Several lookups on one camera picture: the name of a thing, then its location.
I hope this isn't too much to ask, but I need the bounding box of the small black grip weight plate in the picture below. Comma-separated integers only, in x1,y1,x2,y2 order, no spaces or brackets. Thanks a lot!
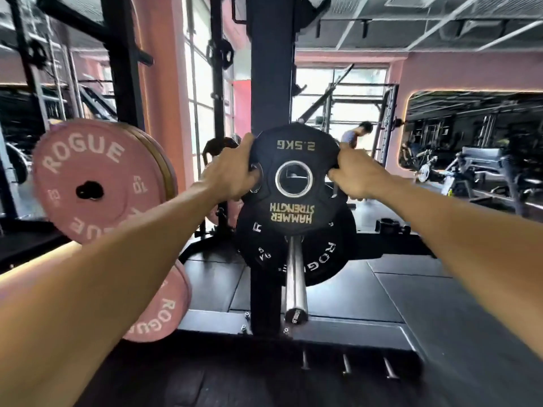
241,123,342,234

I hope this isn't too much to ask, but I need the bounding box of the person's right forearm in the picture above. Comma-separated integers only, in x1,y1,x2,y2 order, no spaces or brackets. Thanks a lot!
373,174,543,361

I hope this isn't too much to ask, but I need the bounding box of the grey exercise machine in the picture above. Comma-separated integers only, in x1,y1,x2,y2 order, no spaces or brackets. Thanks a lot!
415,140,529,208

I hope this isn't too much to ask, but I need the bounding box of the person's left hand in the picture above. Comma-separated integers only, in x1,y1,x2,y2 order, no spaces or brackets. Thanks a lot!
199,133,261,204

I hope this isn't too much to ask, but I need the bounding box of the silver barbell sleeve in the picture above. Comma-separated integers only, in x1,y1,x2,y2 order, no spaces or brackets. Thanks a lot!
283,235,309,325

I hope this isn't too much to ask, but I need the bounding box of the dark round weight plate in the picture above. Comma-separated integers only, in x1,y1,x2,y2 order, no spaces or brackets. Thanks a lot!
202,137,241,166

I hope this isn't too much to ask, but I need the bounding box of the black power rack frame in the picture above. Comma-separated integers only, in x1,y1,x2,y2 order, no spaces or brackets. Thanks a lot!
0,0,154,130

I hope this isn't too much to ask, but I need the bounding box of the person's left forearm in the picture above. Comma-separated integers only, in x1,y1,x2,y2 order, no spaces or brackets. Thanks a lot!
0,181,222,407

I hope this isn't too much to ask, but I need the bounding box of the large pink bumper plate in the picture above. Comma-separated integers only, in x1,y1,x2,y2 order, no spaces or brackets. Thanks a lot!
31,118,167,246

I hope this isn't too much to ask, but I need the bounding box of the person's right hand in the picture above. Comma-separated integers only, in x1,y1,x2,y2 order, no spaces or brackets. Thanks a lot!
328,142,395,202

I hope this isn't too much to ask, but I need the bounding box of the black hanging weight plate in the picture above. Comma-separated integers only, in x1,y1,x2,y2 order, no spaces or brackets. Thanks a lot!
206,39,235,71

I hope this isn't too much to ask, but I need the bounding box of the large wall mirror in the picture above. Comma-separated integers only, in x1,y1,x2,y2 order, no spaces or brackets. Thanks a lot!
398,90,543,218

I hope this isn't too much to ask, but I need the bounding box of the gold-edged bumper plate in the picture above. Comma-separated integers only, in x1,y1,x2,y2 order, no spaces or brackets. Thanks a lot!
121,122,179,202

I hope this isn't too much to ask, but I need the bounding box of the black rack upright post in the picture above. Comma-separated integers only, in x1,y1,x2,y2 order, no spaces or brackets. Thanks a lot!
249,0,298,336

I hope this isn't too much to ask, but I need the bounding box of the large black bumper plate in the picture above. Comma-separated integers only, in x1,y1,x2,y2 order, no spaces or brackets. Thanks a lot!
235,202,358,289

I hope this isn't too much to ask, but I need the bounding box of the black cable machine frame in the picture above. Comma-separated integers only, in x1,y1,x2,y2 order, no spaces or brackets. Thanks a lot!
313,63,400,166

